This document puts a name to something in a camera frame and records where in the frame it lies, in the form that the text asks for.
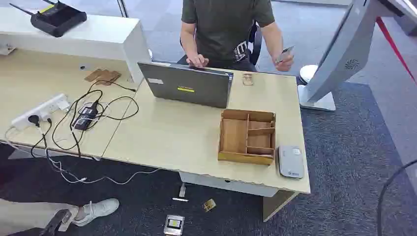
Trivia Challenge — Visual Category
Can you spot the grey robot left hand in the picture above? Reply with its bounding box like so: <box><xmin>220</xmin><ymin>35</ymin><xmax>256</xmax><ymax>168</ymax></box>
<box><xmin>39</xmin><ymin>209</ymin><xmax>73</xmax><ymax>236</ymax></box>

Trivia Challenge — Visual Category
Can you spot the person's left hand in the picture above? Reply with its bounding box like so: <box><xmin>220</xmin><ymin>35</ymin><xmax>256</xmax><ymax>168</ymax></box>
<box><xmin>274</xmin><ymin>53</ymin><xmax>295</xmax><ymax>73</ymax></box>

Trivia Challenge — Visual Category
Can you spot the person's right hand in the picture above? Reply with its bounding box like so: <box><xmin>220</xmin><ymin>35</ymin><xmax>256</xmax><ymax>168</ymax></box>
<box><xmin>186</xmin><ymin>54</ymin><xmax>209</xmax><ymax>68</ymax></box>

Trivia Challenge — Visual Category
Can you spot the grey card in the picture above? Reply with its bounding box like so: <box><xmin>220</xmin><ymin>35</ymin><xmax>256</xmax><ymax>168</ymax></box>
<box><xmin>275</xmin><ymin>45</ymin><xmax>296</xmax><ymax>64</ymax></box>

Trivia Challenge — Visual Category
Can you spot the white round base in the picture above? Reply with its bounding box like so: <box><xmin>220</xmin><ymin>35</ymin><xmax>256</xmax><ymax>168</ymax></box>
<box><xmin>299</xmin><ymin>64</ymin><xmax>319</xmax><ymax>86</ymax></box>

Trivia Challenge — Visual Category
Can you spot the grey laptop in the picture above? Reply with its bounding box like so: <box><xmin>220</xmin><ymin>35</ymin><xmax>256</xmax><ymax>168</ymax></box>
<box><xmin>137</xmin><ymin>60</ymin><xmax>234</xmax><ymax>110</ymax></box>

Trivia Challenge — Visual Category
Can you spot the standing person's leg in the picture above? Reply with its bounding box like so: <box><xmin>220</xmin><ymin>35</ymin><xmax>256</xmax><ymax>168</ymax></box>
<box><xmin>0</xmin><ymin>199</ymin><xmax>81</xmax><ymax>236</ymax></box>

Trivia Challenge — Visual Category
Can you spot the seated person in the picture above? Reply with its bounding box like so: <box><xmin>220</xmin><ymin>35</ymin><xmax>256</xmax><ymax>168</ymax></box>
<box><xmin>180</xmin><ymin>0</ymin><xmax>296</xmax><ymax>72</ymax></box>

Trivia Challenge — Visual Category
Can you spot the white shoe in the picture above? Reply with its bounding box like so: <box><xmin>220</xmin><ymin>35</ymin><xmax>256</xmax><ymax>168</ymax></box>
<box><xmin>71</xmin><ymin>198</ymin><xmax>120</xmax><ymax>228</ymax></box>

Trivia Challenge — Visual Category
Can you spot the white kiosk stand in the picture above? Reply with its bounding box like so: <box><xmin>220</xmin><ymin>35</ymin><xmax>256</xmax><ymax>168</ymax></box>
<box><xmin>298</xmin><ymin>0</ymin><xmax>417</xmax><ymax>113</ymax></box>

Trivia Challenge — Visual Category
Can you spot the wooden compartment box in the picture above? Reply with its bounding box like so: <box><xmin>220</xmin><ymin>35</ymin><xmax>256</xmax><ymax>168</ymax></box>
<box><xmin>217</xmin><ymin>109</ymin><xmax>277</xmax><ymax>166</ymax></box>

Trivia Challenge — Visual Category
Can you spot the flat brown wooden piece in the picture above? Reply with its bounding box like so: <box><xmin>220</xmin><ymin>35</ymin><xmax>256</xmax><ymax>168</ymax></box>
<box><xmin>96</xmin><ymin>70</ymin><xmax>122</xmax><ymax>87</ymax></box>
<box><xmin>84</xmin><ymin>68</ymin><xmax>110</xmax><ymax>83</ymax></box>

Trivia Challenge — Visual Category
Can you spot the grey flat card reader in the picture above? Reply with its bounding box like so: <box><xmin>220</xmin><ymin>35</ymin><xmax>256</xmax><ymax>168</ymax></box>
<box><xmin>277</xmin><ymin>145</ymin><xmax>305</xmax><ymax>179</ymax></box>

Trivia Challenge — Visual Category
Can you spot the white raised counter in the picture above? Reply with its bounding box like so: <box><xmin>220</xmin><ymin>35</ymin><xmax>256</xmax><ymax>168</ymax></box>
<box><xmin>0</xmin><ymin>6</ymin><xmax>153</xmax><ymax>85</ymax></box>

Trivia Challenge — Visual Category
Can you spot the black power adapter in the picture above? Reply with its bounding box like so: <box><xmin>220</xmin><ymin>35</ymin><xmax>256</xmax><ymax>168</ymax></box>
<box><xmin>71</xmin><ymin>103</ymin><xmax>99</xmax><ymax>131</ymax></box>

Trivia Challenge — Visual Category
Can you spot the white power strip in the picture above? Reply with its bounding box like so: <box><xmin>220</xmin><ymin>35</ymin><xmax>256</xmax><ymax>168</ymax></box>
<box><xmin>10</xmin><ymin>93</ymin><xmax>71</xmax><ymax>131</ymax></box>

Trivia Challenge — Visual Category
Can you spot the silver flat floor device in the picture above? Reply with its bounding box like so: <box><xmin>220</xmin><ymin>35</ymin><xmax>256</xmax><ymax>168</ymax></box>
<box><xmin>163</xmin><ymin>214</ymin><xmax>185</xmax><ymax>236</ymax></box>

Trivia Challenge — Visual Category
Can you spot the white under-desk beam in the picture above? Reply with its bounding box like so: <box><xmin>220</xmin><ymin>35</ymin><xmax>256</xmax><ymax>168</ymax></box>
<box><xmin>179</xmin><ymin>172</ymin><xmax>280</xmax><ymax>198</ymax></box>

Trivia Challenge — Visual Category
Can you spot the pale desk leg panel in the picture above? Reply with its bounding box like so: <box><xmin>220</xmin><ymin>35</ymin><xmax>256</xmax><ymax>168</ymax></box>
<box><xmin>262</xmin><ymin>190</ymin><xmax>299</xmax><ymax>223</ymax></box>

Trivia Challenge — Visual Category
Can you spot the small gold card piece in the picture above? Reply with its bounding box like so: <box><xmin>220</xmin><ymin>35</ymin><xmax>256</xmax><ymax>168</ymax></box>
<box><xmin>202</xmin><ymin>198</ymin><xmax>217</xmax><ymax>213</ymax></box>

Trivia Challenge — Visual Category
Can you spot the black router with antennas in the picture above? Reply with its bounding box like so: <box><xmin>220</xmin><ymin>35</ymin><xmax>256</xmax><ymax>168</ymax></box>
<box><xmin>9</xmin><ymin>0</ymin><xmax>88</xmax><ymax>38</ymax></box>

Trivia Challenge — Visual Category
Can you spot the white cable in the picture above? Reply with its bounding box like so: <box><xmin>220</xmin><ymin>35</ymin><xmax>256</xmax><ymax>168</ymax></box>
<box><xmin>3</xmin><ymin>126</ymin><xmax>161</xmax><ymax>186</ymax></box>

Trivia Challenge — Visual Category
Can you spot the black plug cable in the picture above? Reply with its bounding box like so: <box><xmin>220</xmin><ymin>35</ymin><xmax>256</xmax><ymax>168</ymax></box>
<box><xmin>30</xmin><ymin>118</ymin><xmax>54</xmax><ymax>160</ymax></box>

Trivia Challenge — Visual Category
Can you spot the black adapter cable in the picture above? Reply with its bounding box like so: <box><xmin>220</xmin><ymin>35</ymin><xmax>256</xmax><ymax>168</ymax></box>
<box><xmin>51</xmin><ymin>80</ymin><xmax>140</xmax><ymax>159</ymax></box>

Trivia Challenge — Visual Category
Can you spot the metal frame post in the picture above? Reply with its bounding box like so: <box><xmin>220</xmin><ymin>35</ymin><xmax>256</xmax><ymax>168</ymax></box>
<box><xmin>117</xmin><ymin>0</ymin><xmax>129</xmax><ymax>18</ymax></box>

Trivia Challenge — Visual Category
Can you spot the red strap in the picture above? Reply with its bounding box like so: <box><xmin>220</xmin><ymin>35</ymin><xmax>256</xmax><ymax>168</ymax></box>
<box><xmin>375</xmin><ymin>17</ymin><xmax>417</xmax><ymax>84</ymax></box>

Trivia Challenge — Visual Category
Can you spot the thick black cable arc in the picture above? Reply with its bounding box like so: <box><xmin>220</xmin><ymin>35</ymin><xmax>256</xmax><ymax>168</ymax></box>
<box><xmin>377</xmin><ymin>159</ymin><xmax>417</xmax><ymax>236</ymax></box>

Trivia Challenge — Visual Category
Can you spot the white bracket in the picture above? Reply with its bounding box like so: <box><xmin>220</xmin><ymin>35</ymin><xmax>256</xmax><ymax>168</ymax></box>
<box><xmin>0</xmin><ymin>44</ymin><xmax>17</xmax><ymax>56</ymax></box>

